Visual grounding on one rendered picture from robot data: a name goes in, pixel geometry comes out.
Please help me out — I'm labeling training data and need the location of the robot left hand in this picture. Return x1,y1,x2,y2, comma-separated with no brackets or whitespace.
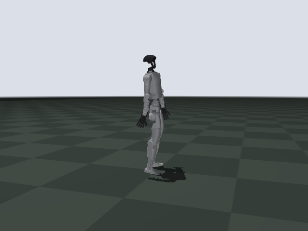
161,104,170,119

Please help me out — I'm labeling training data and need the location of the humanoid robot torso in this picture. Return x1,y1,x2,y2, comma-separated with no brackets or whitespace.
145,70,162,113

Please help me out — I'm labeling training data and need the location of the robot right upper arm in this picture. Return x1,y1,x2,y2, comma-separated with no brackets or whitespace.
143,74,153,100

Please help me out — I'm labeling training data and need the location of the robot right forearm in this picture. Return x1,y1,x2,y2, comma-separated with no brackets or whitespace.
142,93,150,116

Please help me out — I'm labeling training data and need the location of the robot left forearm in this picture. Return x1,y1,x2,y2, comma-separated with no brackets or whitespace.
159,94,165,108

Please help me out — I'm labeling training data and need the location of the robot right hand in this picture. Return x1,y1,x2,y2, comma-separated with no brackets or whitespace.
137,111,148,128

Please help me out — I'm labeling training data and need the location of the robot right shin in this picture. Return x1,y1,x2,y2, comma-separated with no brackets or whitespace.
147,141,157,170

